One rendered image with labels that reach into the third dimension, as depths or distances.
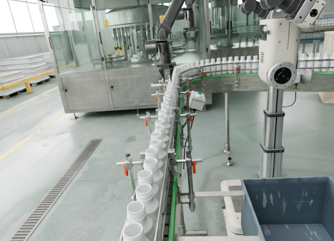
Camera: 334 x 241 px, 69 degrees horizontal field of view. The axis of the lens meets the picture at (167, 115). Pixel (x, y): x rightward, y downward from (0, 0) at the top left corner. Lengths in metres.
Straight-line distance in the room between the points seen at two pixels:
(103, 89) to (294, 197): 3.97
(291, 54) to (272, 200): 0.83
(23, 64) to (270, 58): 9.04
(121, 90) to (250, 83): 2.59
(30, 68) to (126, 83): 5.79
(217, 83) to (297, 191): 1.73
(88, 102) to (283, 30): 3.87
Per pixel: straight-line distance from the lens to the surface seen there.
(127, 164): 0.84
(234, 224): 1.81
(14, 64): 10.05
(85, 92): 4.74
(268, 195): 1.03
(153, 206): 0.58
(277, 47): 1.49
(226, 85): 2.60
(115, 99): 4.58
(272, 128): 1.69
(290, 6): 1.34
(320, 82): 2.63
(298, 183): 1.03
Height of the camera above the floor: 1.50
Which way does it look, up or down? 20 degrees down
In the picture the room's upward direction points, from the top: 6 degrees counter-clockwise
